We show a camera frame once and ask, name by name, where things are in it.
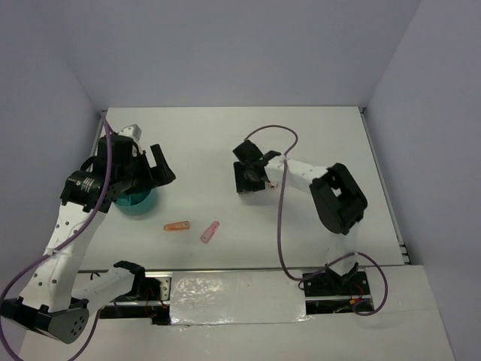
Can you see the teal round organizer container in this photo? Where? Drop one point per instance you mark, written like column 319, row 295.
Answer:
column 137, row 204

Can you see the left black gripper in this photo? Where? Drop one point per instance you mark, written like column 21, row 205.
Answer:
column 158, row 175

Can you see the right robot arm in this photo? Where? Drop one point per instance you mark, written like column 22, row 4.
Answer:
column 338, row 200

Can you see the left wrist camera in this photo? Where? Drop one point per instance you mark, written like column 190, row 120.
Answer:
column 132, row 131

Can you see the pink correction tape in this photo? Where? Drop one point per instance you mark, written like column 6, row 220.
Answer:
column 210, row 232

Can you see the silver foil sheet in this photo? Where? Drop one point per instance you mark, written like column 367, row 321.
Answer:
column 244, row 297

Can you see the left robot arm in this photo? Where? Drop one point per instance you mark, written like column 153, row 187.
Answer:
column 49, row 304

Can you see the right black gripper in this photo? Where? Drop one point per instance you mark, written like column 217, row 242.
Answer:
column 240, row 182

